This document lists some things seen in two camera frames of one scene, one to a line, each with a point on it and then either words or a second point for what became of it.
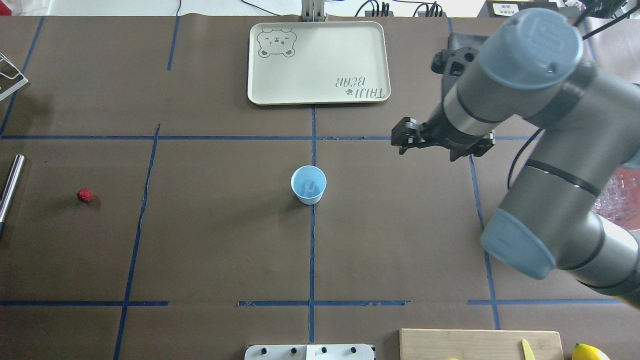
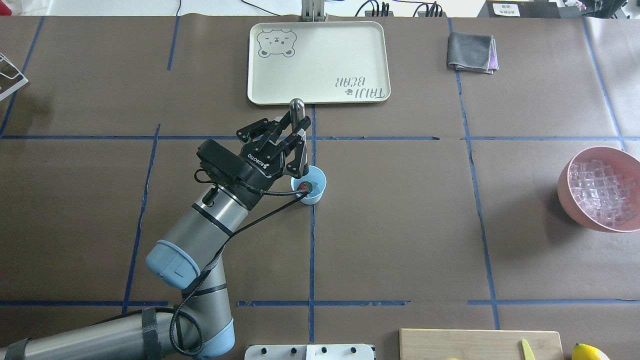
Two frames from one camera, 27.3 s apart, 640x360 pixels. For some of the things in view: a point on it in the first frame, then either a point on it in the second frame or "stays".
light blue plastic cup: (308, 183) stays
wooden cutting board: (423, 344) stays
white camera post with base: (310, 352) stays
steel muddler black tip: (9, 192) -> (297, 112)
